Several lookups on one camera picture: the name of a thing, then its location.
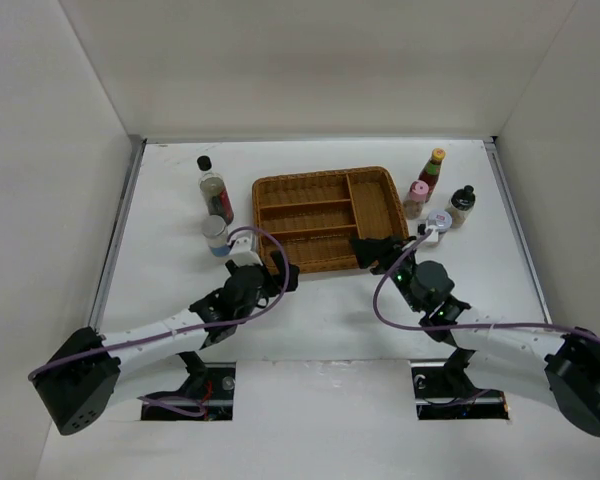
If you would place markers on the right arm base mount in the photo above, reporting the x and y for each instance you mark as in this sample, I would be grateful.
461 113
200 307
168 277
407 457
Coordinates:
443 392

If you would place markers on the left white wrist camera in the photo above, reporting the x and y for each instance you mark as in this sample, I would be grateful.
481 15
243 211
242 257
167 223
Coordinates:
243 248

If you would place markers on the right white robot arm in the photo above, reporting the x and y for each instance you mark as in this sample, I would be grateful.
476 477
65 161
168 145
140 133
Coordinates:
550 364

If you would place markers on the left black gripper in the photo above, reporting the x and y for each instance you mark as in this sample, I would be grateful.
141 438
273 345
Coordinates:
273 281

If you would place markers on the pink lid spice bottle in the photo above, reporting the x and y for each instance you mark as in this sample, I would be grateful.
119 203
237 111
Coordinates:
415 199

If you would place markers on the dark sauce bottle black cap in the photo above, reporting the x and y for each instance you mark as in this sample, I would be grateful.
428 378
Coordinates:
213 190

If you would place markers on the left metal table rail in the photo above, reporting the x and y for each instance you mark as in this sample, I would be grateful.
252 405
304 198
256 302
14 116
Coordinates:
138 144

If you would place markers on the red sauce bottle yellow cap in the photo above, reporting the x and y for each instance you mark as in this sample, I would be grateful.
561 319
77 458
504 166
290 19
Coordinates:
431 170

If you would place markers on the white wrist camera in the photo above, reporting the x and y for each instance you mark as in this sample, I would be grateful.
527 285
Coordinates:
428 234
243 248

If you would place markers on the brown wicker divided tray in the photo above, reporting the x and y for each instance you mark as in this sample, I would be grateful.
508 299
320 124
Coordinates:
315 215

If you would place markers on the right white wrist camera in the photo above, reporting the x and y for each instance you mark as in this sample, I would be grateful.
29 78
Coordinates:
428 234

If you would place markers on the black cap spice bottle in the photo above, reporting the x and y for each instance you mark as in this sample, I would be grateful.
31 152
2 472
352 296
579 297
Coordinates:
460 205

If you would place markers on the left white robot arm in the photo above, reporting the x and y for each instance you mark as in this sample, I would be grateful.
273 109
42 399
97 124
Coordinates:
92 371

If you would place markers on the white lid glass jar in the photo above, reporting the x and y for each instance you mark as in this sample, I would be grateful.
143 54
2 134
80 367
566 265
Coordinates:
440 218

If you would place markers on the silver lid spice jar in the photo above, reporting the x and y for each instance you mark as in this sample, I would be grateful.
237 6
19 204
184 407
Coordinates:
214 230

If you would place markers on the right metal table rail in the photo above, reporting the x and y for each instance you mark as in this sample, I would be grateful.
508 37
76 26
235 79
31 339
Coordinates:
491 149

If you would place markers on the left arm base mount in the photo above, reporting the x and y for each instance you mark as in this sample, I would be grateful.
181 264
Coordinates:
196 391

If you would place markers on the metal table rail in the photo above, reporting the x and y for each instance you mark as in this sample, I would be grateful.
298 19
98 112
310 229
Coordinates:
491 149
138 144

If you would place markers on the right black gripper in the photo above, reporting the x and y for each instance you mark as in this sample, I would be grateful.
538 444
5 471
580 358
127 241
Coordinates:
371 249

